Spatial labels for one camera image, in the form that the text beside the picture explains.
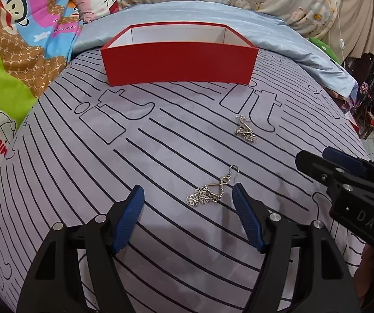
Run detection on red jewelry box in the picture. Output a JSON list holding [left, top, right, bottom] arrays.
[[101, 21, 259, 86]]

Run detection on green plush object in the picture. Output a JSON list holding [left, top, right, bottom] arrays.
[[308, 37, 341, 65]]

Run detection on light blue quilt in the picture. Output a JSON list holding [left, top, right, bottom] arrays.
[[72, 1, 358, 98]]

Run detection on colourful monkey cartoon blanket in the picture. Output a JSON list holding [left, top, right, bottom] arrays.
[[0, 0, 82, 169]]

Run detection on white cord with switch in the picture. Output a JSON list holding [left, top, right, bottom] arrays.
[[335, 0, 348, 69]]

